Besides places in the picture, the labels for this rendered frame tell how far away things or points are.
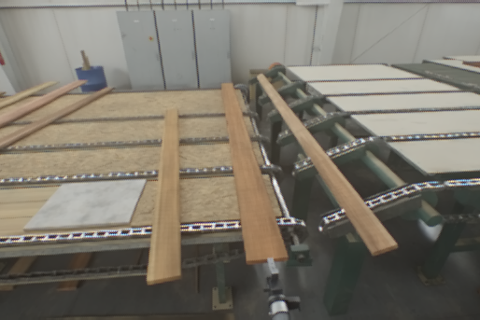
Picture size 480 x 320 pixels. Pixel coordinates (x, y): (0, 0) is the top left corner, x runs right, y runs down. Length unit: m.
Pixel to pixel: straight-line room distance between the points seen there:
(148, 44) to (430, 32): 7.22
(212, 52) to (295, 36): 2.22
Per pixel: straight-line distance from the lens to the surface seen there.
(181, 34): 6.63
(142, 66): 6.88
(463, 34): 9.79
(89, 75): 6.86
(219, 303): 2.24
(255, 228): 1.48
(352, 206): 1.65
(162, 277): 1.33
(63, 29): 8.05
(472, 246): 2.71
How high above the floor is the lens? 1.91
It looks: 29 degrees down
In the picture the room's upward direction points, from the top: 1 degrees counter-clockwise
